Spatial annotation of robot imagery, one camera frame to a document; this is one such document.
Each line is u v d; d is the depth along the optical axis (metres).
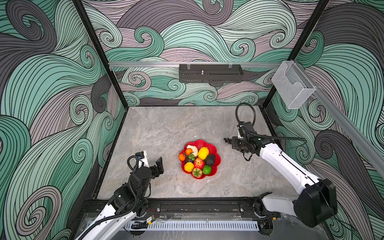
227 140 1.01
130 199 0.53
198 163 0.83
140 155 0.63
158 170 0.68
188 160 0.85
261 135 0.58
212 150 0.92
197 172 0.78
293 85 0.77
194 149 0.89
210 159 0.86
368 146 0.52
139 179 0.53
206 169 0.81
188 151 0.85
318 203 0.38
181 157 0.86
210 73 0.99
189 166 0.82
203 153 0.89
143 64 1.89
